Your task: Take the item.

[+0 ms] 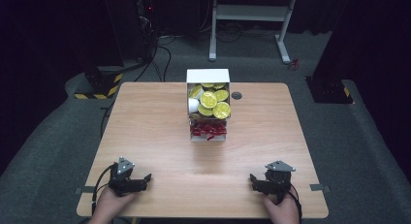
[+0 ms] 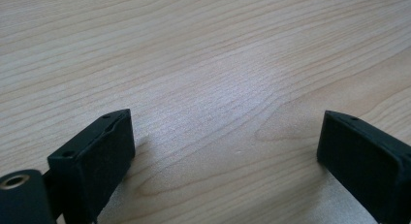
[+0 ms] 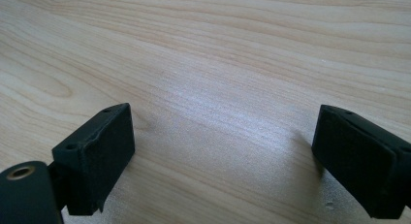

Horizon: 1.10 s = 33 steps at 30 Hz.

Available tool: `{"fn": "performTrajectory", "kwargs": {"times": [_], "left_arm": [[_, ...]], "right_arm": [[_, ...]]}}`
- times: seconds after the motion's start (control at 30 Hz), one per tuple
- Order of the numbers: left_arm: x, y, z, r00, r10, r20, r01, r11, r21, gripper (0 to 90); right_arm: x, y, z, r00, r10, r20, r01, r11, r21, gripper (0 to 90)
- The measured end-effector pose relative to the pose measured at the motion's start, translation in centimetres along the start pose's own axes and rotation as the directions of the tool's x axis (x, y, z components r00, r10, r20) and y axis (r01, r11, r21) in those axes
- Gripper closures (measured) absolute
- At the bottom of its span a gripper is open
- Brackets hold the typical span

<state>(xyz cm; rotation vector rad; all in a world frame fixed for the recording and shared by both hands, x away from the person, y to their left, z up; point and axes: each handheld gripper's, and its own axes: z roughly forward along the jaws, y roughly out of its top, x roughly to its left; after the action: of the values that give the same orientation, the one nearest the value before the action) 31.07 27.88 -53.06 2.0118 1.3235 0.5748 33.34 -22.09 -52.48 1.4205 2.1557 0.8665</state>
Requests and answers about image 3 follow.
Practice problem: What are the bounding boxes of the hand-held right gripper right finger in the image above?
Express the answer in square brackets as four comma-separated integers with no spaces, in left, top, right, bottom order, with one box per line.
[311,104,411,220]

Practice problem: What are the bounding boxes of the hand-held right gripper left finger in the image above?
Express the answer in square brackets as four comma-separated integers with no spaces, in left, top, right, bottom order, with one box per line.
[47,102,136,217]

